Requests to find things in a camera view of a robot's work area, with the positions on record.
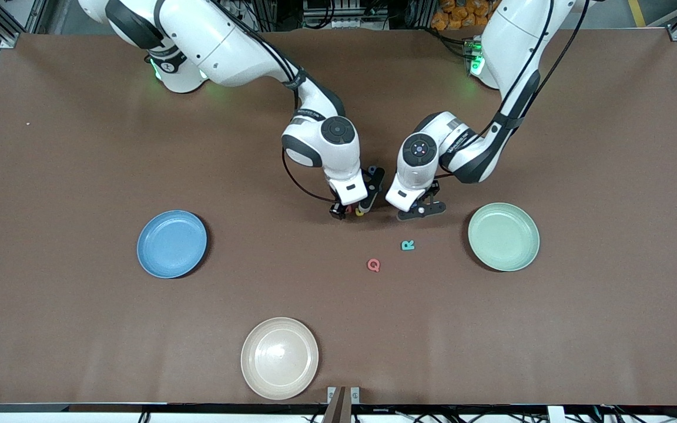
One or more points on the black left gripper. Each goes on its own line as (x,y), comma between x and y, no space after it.
(435,188)

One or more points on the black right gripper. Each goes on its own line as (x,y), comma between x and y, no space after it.
(337,210)

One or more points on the teal foam letter R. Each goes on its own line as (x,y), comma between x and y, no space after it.
(408,245)

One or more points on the red foam letter Q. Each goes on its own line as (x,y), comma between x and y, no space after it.
(374,265)

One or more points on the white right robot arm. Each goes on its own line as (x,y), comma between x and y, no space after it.
(221,47)

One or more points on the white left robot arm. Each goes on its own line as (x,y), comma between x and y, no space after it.
(509,47)

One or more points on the green plate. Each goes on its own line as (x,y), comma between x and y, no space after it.
(503,237)

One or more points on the beige plate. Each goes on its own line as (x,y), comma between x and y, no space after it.
(280,358)

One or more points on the blue plate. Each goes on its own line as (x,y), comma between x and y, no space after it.
(171,244)

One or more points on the orange bags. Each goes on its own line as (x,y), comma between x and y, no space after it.
(462,14)

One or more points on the black equipment rack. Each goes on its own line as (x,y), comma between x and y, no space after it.
(344,14)

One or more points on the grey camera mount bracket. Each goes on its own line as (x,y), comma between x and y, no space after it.
(335,411)

